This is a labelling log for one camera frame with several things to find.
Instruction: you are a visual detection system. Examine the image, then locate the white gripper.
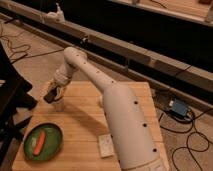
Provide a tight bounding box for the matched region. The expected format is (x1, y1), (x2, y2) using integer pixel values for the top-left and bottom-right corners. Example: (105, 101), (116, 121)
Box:
(46, 65), (73, 101)

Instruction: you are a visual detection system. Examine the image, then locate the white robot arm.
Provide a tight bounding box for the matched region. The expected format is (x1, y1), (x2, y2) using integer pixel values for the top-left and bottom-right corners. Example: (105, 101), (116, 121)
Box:
(44, 47), (167, 171)

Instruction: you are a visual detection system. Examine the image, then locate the green plate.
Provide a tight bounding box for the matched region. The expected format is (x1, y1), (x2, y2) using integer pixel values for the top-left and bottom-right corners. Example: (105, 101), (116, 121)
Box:
(23, 123), (63, 162)

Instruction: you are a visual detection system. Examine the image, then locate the orange carrot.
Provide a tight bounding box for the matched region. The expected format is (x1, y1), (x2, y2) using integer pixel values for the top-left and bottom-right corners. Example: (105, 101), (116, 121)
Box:
(33, 131), (46, 156)

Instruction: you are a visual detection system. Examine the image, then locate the blue power box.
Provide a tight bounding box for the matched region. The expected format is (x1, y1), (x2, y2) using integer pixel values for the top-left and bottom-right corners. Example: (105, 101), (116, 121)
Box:
(169, 99), (189, 118)

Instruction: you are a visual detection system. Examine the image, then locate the black chair frame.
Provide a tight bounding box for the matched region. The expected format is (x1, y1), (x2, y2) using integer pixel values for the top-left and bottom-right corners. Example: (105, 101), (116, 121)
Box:
(0, 43), (37, 166)

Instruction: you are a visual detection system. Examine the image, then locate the white object on rail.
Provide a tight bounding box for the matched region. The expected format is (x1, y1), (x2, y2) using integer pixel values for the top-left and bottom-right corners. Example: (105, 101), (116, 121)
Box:
(45, 4), (65, 23)

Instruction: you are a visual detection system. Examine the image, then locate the grey metal rail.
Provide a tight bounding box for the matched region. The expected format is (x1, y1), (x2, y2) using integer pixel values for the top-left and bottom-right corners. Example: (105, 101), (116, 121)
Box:
(0, 0), (213, 110)

